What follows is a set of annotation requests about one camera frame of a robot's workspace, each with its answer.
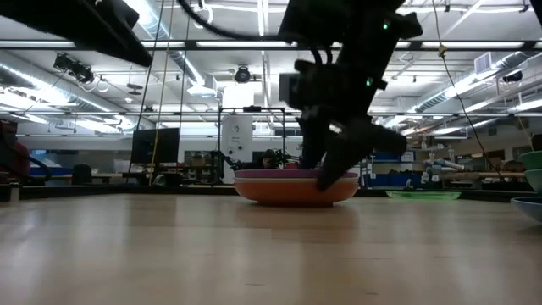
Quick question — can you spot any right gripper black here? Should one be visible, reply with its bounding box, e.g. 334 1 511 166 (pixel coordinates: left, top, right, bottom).
297 77 408 192

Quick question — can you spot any purple plastic plate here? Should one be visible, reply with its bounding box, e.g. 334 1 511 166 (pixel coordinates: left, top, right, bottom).
235 169 359 180

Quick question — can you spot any large dark green plastic plate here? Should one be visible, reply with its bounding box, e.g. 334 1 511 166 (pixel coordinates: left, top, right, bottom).
519 150 542 172

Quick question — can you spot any orange plastic plate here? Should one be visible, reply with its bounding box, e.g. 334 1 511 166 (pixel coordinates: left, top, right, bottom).
234 179 361 208

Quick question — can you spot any person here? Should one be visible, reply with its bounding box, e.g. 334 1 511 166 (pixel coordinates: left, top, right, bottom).
0 119 31 181
258 147 279 170

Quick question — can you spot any blue storage bin shelving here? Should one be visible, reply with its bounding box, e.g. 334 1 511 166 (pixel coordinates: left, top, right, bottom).
363 150 418 188

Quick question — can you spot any white cylindrical tank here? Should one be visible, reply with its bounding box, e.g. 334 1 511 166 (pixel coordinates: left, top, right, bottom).
220 114 254 170

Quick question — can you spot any translucent green plastic plate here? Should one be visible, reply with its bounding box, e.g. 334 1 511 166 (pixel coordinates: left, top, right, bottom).
384 190 462 202

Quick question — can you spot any black background robot equipment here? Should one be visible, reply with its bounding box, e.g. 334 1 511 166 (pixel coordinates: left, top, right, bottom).
184 150 238 186

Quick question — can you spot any wooden background workbench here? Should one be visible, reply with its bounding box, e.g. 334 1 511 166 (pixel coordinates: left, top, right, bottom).
448 170 526 179

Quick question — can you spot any black computer monitor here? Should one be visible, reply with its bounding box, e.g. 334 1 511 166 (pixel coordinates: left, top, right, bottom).
130 127 181 166

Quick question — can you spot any black office chair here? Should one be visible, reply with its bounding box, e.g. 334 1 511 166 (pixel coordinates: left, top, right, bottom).
70 163 93 186

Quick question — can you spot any black ceiling-mounted device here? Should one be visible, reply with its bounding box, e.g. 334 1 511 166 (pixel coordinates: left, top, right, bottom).
53 53 97 85

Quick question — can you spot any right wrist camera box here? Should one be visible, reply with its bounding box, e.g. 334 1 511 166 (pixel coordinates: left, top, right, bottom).
278 71 317 111

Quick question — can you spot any round black ceiling camera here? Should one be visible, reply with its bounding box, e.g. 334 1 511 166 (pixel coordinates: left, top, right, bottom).
233 64 252 85

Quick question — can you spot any black cable with yellow connector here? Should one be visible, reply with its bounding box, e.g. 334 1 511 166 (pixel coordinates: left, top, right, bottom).
430 0 506 180

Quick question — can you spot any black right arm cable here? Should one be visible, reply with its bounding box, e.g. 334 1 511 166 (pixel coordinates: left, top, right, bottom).
176 0 297 43

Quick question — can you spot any black hanging cable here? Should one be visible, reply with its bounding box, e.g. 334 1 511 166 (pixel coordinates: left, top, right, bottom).
179 8 191 129
135 0 166 130

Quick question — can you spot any black overhead frame bar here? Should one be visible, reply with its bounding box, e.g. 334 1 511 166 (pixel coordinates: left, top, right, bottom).
0 39 542 53

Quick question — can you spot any silver ceiling air duct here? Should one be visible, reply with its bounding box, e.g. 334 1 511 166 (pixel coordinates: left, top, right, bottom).
412 50 542 114

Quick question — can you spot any black table edge rail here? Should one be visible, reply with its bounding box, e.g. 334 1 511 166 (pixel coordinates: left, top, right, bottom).
0 183 542 202

